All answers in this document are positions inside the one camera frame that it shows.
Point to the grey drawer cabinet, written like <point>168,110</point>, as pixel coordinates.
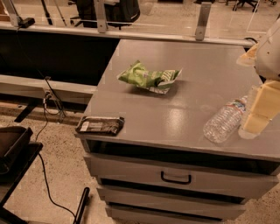
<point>164,133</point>

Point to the green jalapeno chip bag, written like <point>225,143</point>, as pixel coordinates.
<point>158,82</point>

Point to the dark rxbar chocolate bar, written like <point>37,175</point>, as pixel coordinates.
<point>100,125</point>

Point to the black drawer handle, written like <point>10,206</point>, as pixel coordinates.
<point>185,180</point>

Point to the black floor stand bar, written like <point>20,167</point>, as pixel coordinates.
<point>81,207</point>

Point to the black office chair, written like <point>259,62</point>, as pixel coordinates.
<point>118,12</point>

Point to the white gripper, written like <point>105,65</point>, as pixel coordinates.
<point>269,59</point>

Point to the clear plastic water bottle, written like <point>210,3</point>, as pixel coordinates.
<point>219,128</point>

